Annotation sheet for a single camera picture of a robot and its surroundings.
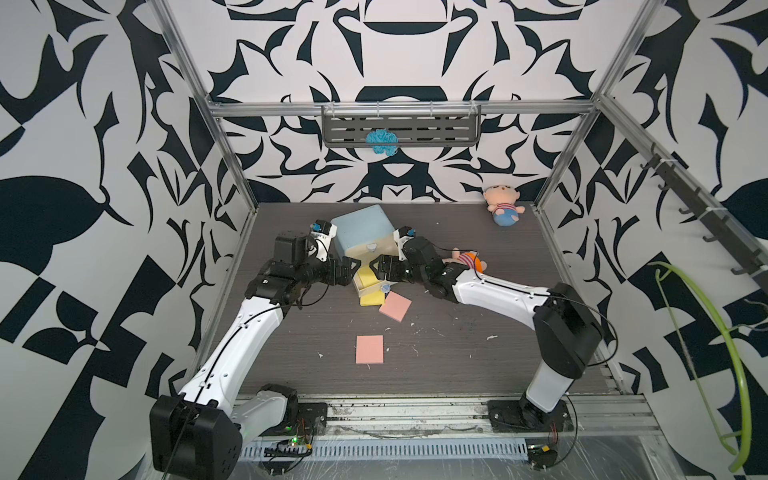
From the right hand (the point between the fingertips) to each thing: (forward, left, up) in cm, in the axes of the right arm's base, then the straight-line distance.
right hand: (379, 260), depth 85 cm
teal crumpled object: (+31, -2, +19) cm, 37 cm away
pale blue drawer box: (+8, +4, +2) cm, 9 cm away
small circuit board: (-41, +17, -11) cm, 46 cm away
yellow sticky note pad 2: (-6, +2, -13) cm, 14 cm away
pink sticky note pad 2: (-20, +3, -16) cm, 25 cm away
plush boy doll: (+34, -46, -10) cm, 58 cm away
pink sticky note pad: (-6, -5, -16) cm, 18 cm away
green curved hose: (-45, -62, +7) cm, 77 cm away
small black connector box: (-44, -38, -18) cm, 61 cm away
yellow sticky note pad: (-6, +3, +2) cm, 7 cm away
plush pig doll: (+6, -29, -9) cm, 31 cm away
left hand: (-2, +9, +7) cm, 12 cm away
